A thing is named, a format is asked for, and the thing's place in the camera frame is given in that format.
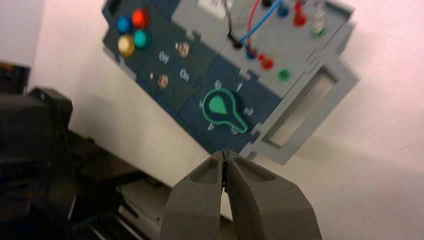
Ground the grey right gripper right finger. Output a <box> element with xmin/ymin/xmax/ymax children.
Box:
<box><xmin>225</xmin><ymin>149</ymin><xmax>323</xmax><ymax>240</ymax></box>

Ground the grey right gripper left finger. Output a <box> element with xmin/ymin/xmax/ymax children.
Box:
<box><xmin>160</xmin><ymin>149</ymin><xmax>228</xmax><ymax>240</ymax></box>

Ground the grey and teal control box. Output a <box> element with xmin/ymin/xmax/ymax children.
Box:
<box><xmin>100</xmin><ymin>0</ymin><xmax>360</xmax><ymax>166</ymax></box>

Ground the teal rotary knob green pointer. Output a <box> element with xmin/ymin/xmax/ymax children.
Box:
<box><xmin>201</xmin><ymin>87</ymin><xmax>249</xmax><ymax>135</ymax></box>

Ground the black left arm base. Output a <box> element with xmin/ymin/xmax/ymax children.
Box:
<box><xmin>0</xmin><ymin>61</ymin><xmax>173</xmax><ymax>240</ymax></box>

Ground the teal round push button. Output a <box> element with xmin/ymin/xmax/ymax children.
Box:
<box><xmin>133</xmin><ymin>29</ymin><xmax>153</xmax><ymax>51</ymax></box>

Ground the yellow round push button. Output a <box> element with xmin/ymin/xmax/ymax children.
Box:
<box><xmin>117</xmin><ymin>34</ymin><xmax>136</xmax><ymax>58</ymax></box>

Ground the blue round push button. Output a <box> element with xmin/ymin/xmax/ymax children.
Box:
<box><xmin>116</xmin><ymin>15</ymin><xmax>133</xmax><ymax>35</ymax></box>

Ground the red round push button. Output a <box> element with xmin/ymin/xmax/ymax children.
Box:
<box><xmin>131</xmin><ymin>8</ymin><xmax>151</xmax><ymax>30</ymax></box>

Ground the red banana plug cable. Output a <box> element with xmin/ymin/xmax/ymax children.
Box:
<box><xmin>246</xmin><ymin>0</ymin><xmax>307</xmax><ymax>71</ymax></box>

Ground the black banana plug cable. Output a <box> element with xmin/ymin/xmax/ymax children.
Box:
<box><xmin>222</xmin><ymin>0</ymin><xmax>274</xmax><ymax>51</ymax></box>

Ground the blue banana plug cable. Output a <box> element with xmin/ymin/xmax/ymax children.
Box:
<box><xmin>238</xmin><ymin>0</ymin><xmax>291</xmax><ymax>61</ymax></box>

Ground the white banana plug cable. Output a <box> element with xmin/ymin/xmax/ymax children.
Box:
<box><xmin>312</xmin><ymin>0</ymin><xmax>328</xmax><ymax>32</ymax></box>

